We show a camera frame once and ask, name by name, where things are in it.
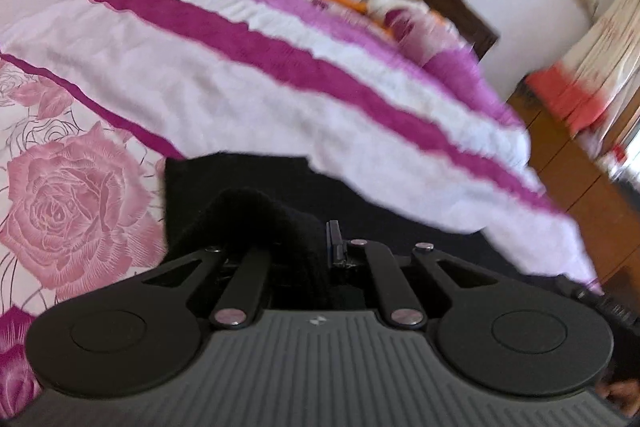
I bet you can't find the wooden side cabinet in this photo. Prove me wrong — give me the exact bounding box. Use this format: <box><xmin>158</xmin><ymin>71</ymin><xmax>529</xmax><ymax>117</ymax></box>
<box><xmin>508</xmin><ymin>82</ymin><xmax>639</xmax><ymax>310</ymax></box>

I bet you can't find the pink floral striped bedspread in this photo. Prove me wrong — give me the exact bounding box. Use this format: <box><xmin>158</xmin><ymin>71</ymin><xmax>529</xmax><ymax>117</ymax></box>
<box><xmin>1</xmin><ymin>0</ymin><xmax>597</xmax><ymax>418</ymax></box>

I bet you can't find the white orange plush duck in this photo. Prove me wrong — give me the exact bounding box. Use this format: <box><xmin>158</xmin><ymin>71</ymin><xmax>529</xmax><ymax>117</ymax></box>
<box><xmin>328</xmin><ymin>0</ymin><xmax>454</xmax><ymax>30</ymax></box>

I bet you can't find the coral white curtain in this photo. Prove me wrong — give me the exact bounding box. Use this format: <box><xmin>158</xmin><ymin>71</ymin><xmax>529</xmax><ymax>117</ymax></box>
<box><xmin>525</xmin><ymin>0</ymin><xmax>639</xmax><ymax>136</ymax></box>

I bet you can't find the black knit garment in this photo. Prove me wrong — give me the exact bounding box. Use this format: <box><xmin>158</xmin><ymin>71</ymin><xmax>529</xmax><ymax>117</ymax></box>
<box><xmin>164</xmin><ymin>153</ymin><xmax>556</xmax><ymax>310</ymax></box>

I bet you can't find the folded purple floral quilt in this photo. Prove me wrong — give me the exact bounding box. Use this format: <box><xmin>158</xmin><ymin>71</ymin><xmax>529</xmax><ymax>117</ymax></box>
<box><xmin>384</xmin><ymin>8</ymin><xmax>524</xmax><ymax>128</ymax></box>

